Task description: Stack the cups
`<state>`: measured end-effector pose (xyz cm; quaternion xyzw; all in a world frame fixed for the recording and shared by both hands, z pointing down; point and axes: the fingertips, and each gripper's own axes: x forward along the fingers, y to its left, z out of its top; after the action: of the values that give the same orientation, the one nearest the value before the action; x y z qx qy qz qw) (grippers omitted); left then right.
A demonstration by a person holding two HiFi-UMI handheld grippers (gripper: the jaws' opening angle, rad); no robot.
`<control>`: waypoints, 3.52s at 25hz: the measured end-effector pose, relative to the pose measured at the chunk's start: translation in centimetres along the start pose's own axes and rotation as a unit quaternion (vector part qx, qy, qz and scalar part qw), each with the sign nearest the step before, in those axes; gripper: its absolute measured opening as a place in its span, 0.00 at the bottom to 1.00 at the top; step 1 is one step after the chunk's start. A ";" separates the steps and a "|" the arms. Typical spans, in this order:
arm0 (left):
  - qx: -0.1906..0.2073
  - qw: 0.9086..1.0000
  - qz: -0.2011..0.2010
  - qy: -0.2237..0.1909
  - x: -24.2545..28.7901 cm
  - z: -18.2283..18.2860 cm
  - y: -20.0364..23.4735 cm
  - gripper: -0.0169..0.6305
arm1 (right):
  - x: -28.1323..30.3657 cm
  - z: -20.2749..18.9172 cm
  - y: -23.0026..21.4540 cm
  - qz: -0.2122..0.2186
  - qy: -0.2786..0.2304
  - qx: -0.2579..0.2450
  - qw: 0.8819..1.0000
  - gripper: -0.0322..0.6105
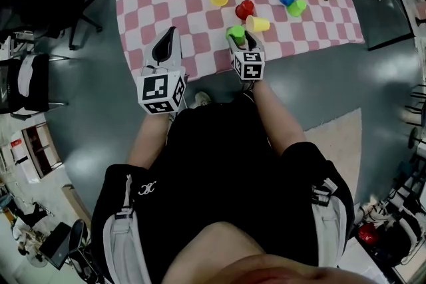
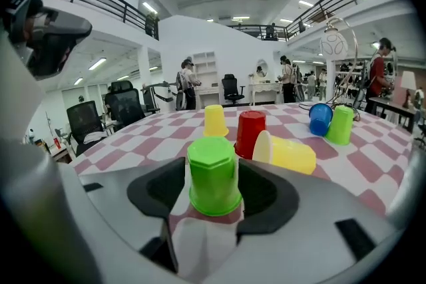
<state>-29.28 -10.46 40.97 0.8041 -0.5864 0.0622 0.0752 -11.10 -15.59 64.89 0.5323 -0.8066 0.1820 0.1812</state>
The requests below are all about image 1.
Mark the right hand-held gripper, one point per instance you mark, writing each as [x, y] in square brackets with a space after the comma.
[249, 68]

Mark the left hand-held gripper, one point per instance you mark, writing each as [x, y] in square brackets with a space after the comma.
[154, 87]

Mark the green paper cup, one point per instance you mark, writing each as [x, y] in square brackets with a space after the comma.
[297, 7]
[237, 33]

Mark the red paper cup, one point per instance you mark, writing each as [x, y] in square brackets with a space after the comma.
[245, 9]

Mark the person's left forearm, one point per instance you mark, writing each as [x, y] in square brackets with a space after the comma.
[149, 139]

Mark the person's right forearm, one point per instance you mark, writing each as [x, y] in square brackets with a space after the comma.
[279, 123]

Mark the person's left shoe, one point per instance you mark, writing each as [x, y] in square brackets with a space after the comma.
[203, 99]

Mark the black office chair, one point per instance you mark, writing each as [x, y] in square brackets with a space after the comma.
[40, 6]

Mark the black mesh chair white cloth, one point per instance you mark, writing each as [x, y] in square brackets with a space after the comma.
[33, 83]

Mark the person's black shirt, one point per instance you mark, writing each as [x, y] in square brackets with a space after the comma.
[216, 176]

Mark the beige floor mat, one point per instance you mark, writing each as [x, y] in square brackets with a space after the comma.
[336, 149]

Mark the black framed side table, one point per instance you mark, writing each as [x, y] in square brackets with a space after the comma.
[409, 0]

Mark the person's neck and chin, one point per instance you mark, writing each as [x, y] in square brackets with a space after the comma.
[246, 256]

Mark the red round object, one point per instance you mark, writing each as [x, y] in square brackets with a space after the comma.
[367, 233]

